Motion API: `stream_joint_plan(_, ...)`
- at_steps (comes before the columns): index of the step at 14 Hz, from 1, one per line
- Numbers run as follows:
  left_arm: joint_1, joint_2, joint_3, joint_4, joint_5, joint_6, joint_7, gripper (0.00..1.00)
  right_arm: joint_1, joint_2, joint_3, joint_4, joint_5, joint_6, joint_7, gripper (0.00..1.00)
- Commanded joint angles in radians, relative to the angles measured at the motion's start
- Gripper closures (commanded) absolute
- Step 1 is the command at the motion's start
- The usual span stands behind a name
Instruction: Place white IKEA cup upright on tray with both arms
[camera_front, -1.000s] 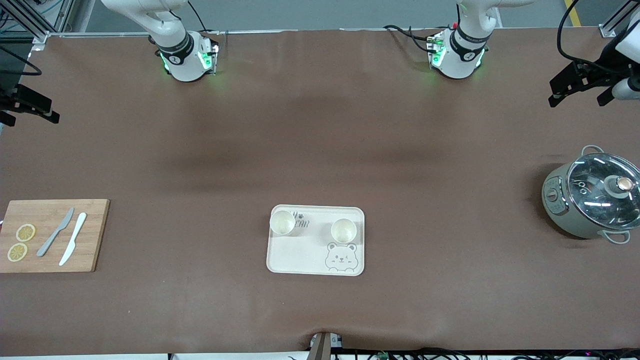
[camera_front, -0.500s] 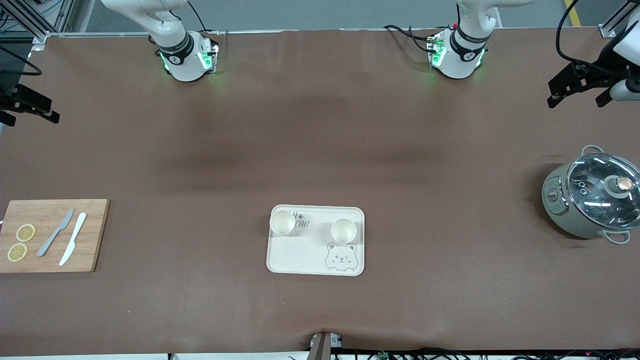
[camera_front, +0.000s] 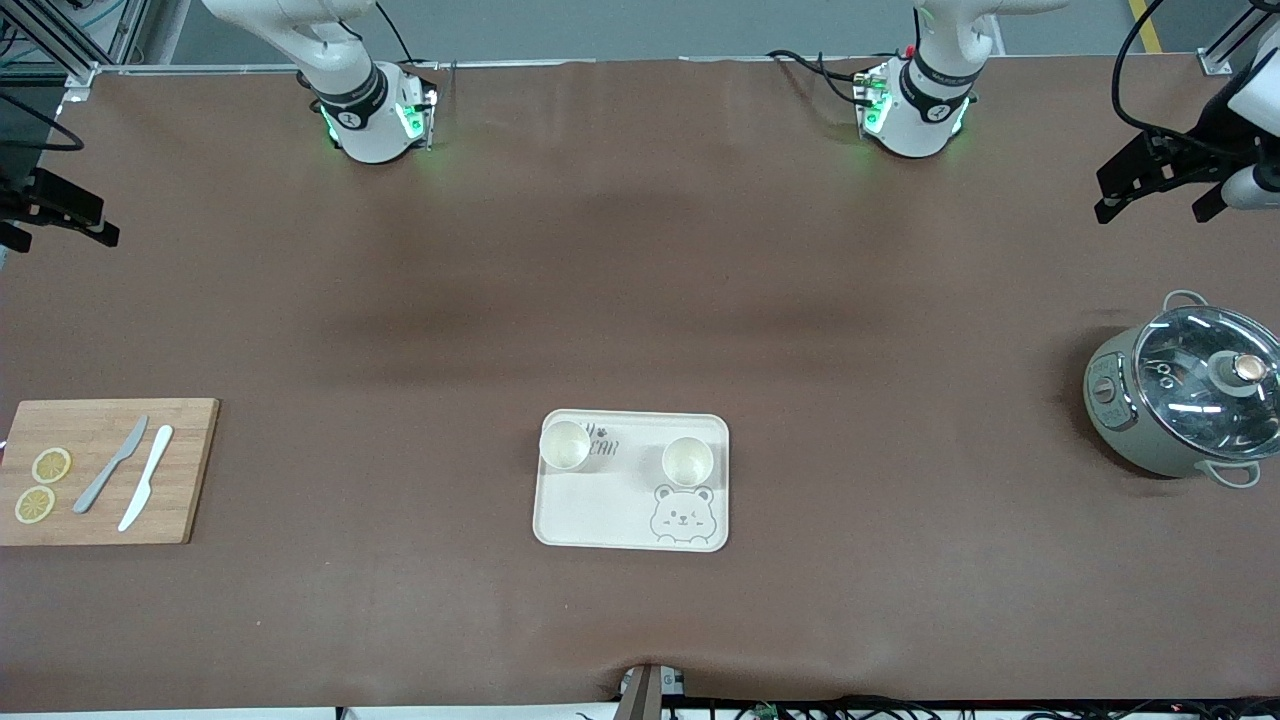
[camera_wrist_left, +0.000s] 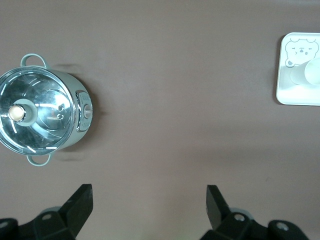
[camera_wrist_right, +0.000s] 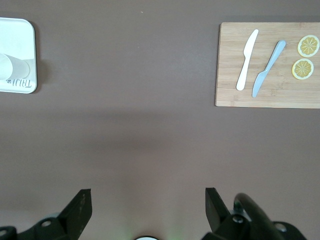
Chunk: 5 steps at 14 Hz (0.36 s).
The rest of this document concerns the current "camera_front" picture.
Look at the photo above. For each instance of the cream bear print tray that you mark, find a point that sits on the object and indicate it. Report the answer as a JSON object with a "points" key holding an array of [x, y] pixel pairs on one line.
{"points": [[600, 510]]}

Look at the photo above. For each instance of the green electric cooking pot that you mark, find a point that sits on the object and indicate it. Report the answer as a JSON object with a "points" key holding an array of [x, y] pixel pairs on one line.
{"points": [[1130, 420]]}

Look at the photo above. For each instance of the lemon slice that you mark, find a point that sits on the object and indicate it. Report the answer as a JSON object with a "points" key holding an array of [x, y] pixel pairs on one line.
{"points": [[51, 465], [35, 505]]}

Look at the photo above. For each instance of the white plastic cup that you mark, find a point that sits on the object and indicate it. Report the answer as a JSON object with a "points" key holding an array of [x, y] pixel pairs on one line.
{"points": [[565, 445], [688, 462]]}

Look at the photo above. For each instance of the wooden cutting board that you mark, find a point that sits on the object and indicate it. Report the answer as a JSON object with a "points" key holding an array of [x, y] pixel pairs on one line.
{"points": [[190, 480]]}

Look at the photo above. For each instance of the grey plastic knife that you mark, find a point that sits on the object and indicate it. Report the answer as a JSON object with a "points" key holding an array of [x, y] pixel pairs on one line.
{"points": [[110, 468]]}

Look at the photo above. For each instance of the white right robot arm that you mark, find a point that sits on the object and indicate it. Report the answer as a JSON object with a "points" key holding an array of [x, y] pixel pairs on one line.
{"points": [[360, 130]]}

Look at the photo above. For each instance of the white plastic knife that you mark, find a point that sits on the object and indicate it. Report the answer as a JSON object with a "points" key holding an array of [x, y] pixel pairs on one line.
{"points": [[150, 470]]}

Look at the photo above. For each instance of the aluminium frame profile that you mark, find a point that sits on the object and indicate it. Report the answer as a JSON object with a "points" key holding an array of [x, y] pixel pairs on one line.
{"points": [[60, 50], [1215, 62]]}

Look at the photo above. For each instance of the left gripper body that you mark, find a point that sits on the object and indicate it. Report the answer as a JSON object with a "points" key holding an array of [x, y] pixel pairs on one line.
{"points": [[1207, 128]]}

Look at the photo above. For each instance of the glass pot lid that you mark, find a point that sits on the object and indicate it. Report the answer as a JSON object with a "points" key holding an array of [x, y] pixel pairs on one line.
{"points": [[1180, 400]]}

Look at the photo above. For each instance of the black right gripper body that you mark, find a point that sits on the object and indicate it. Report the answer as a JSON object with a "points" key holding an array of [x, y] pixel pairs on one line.
{"points": [[18, 192]]}

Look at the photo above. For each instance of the brown table mat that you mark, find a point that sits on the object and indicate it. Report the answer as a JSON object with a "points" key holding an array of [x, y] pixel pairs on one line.
{"points": [[640, 250]]}

